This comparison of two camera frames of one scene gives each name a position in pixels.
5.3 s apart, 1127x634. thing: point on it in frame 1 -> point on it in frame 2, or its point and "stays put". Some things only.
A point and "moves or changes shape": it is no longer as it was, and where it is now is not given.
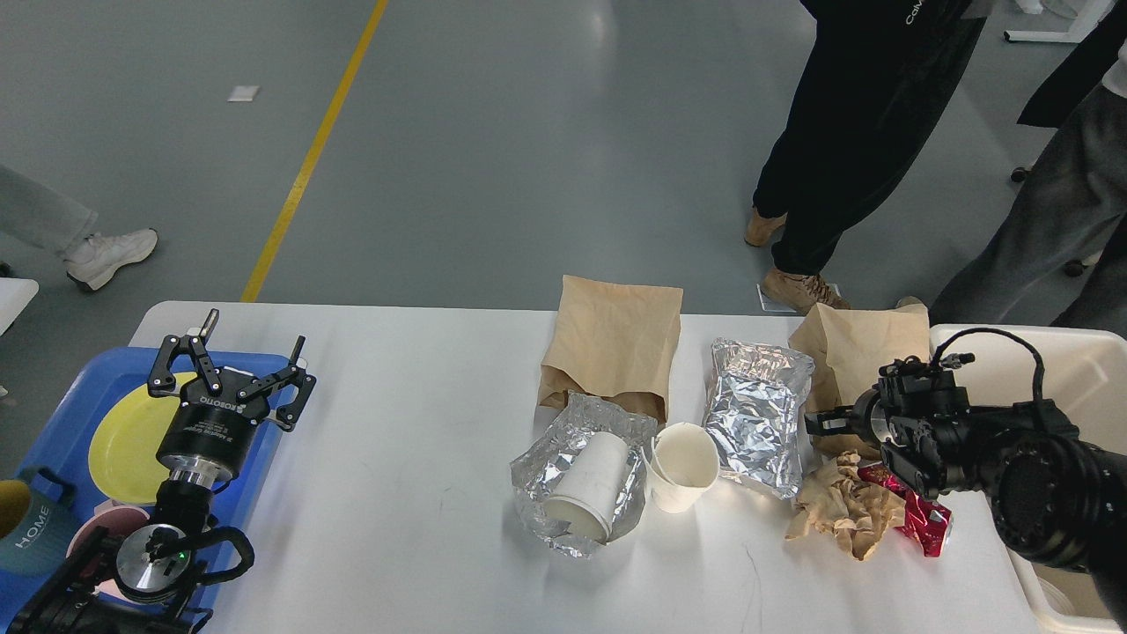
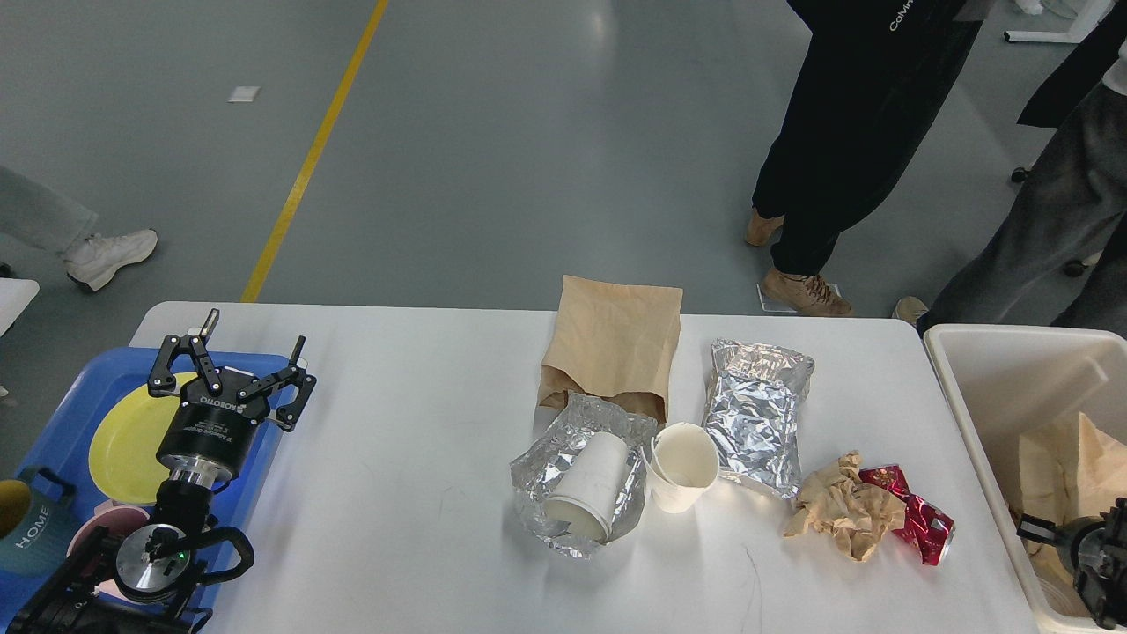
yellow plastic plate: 126,439 stays put
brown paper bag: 850,346 moves or changes shape
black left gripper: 206,440 stays put
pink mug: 92,550 stays put
